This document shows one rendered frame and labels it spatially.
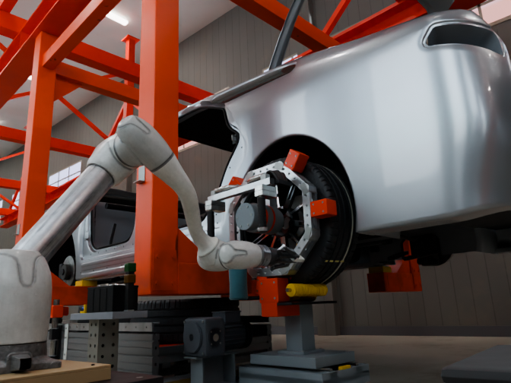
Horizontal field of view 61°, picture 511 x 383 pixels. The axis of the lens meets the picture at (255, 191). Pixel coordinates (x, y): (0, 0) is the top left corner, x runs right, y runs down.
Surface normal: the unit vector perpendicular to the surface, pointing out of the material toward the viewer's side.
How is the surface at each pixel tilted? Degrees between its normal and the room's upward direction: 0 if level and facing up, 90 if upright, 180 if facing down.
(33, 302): 88
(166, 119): 90
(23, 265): 70
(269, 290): 90
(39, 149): 90
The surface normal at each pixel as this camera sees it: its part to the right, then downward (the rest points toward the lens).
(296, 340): -0.71, -0.15
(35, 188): 0.70, -0.21
